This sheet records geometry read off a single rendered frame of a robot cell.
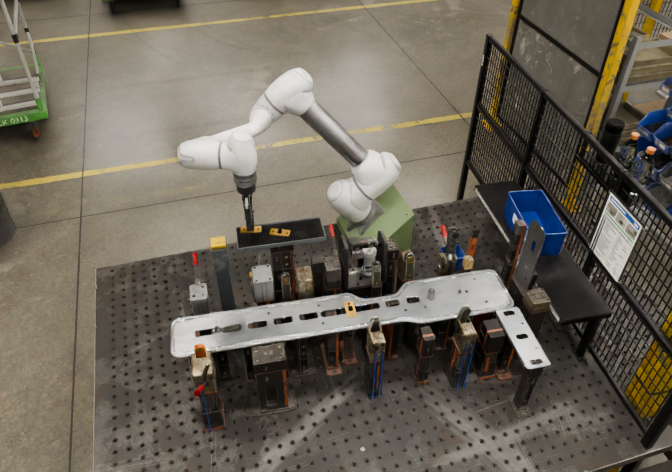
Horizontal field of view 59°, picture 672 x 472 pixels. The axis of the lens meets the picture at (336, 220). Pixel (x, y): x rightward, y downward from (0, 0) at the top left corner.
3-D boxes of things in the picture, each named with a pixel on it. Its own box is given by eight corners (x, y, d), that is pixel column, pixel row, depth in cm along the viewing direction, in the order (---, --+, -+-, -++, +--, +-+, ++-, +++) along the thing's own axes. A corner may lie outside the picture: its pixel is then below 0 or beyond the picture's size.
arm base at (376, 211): (342, 221, 317) (335, 217, 313) (370, 192, 313) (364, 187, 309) (356, 241, 303) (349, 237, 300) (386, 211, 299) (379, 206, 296)
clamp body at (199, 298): (199, 359, 255) (186, 303, 232) (198, 338, 264) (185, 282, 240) (221, 355, 257) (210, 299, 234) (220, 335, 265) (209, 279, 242)
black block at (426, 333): (415, 390, 245) (422, 346, 226) (407, 368, 253) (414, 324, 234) (434, 386, 246) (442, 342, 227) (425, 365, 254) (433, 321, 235)
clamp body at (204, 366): (202, 437, 228) (187, 382, 204) (200, 404, 239) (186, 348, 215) (229, 432, 230) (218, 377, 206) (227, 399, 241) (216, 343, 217)
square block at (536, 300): (514, 360, 256) (533, 304, 233) (507, 345, 262) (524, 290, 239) (532, 357, 258) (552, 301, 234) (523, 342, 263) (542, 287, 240)
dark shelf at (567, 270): (560, 326, 232) (562, 321, 230) (473, 189, 299) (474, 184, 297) (611, 317, 236) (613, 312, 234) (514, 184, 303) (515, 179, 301)
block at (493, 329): (476, 382, 247) (488, 340, 229) (466, 361, 256) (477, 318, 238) (497, 378, 249) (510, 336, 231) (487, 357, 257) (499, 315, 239)
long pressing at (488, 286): (170, 365, 218) (169, 362, 217) (170, 319, 235) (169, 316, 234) (517, 308, 241) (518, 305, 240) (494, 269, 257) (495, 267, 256)
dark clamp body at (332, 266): (323, 335, 266) (323, 275, 241) (318, 313, 276) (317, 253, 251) (346, 331, 268) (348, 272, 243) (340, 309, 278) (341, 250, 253)
